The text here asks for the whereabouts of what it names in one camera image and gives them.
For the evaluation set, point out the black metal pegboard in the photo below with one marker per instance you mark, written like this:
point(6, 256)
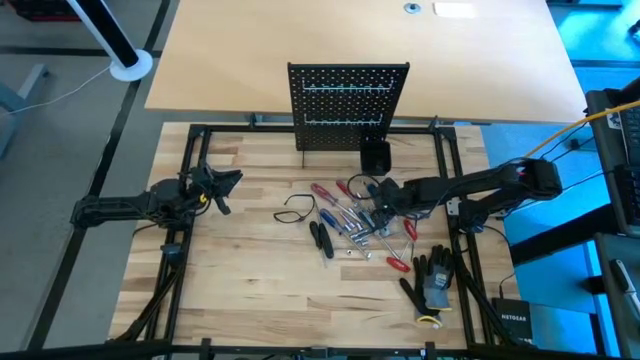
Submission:
point(345, 135)

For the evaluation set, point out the small black ribbed screwdriver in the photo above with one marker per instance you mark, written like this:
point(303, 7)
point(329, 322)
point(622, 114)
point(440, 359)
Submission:
point(315, 234)

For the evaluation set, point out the black Netgear network switch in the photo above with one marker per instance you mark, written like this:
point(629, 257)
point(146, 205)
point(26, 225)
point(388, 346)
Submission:
point(512, 320)

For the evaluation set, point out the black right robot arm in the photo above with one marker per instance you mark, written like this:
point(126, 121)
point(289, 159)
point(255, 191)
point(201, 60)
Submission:
point(480, 184)

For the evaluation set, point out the clear black safety glasses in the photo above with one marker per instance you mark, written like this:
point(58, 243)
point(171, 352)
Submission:
point(284, 217)

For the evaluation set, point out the silver metal bracket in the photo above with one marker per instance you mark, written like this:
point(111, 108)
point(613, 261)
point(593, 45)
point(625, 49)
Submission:
point(454, 206)

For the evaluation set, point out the white paper note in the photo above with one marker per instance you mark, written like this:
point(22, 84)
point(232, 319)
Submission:
point(455, 10)

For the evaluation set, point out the black plastic pegboard bin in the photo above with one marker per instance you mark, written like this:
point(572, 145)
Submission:
point(376, 159)

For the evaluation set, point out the round metal desk grommet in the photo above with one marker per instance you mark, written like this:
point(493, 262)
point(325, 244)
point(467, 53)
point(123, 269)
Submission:
point(412, 7)

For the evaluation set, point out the grey furniture foot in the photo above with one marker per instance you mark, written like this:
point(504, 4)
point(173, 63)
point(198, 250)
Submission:
point(32, 80)

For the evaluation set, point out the chrome tool holder rail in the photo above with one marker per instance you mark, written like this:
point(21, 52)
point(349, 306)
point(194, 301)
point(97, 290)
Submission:
point(345, 121)
point(350, 89)

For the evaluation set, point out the black screwdriver with blue cap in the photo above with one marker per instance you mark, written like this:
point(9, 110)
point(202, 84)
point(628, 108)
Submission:
point(372, 191)

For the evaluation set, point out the black aluminium table frame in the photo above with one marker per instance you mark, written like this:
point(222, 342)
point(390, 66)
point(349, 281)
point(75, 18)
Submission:
point(235, 129)

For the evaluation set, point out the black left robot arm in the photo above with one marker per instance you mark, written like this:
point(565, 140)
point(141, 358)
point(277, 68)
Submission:
point(120, 206)

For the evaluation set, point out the black plastic bracket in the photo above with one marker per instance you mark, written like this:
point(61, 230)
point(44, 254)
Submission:
point(172, 252)

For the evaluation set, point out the grey white handheld tool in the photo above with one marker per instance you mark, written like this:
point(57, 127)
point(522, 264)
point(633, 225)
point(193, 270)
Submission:
point(622, 277)

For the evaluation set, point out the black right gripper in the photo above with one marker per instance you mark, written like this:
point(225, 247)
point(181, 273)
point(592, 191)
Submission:
point(392, 195)

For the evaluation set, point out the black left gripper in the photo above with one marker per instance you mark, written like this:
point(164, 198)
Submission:
point(202, 187)

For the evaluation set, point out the black equipment cart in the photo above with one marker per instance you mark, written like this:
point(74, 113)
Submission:
point(600, 150)

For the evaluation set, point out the grey black work glove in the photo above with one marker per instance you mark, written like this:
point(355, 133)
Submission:
point(415, 300)
point(437, 282)

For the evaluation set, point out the light wooden desk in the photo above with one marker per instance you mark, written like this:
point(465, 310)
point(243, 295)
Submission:
point(240, 60)

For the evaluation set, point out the dark red crate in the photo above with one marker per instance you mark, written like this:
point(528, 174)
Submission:
point(45, 10)

